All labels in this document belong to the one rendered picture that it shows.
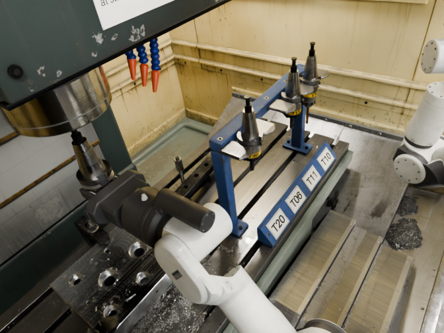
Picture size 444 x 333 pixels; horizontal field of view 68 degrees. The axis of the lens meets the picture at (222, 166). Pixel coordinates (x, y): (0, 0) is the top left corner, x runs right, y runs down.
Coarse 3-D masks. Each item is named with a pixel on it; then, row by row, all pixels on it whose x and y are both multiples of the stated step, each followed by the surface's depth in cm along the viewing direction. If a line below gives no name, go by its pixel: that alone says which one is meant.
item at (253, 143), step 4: (260, 132) 79; (240, 136) 79; (260, 136) 78; (240, 140) 78; (244, 140) 77; (248, 140) 77; (252, 140) 77; (256, 140) 78; (260, 140) 78; (244, 144) 78; (248, 144) 77; (252, 144) 77; (256, 144) 79; (260, 144) 79; (252, 148) 78; (256, 148) 78
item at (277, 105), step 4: (276, 100) 91; (280, 100) 91; (272, 104) 90; (276, 104) 90; (280, 104) 89; (284, 104) 89; (288, 104) 89; (292, 104) 89; (268, 108) 89; (272, 108) 89; (276, 108) 88; (280, 108) 88; (284, 108) 88; (288, 108) 87; (292, 108) 87; (284, 112) 87; (288, 112) 87
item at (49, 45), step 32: (0, 0) 24; (32, 0) 26; (64, 0) 28; (192, 0) 39; (224, 0) 44; (0, 32) 25; (32, 32) 26; (64, 32) 28; (96, 32) 31; (128, 32) 34; (160, 32) 38; (0, 64) 25; (32, 64) 27; (64, 64) 29; (96, 64) 33; (0, 96) 27; (32, 96) 29
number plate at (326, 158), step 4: (324, 152) 113; (328, 152) 114; (320, 156) 111; (324, 156) 112; (328, 156) 113; (332, 156) 115; (320, 160) 111; (324, 160) 112; (328, 160) 113; (332, 160) 114; (320, 164) 110; (324, 164) 111; (328, 164) 112; (324, 168) 111
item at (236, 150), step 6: (228, 144) 78; (234, 144) 78; (240, 144) 78; (222, 150) 77; (228, 150) 77; (234, 150) 76; (240, 150) 76; (246, 150) 76; (228, 156) 76; (234, 156) 75; (240, 156) 74; (246, 156) 75
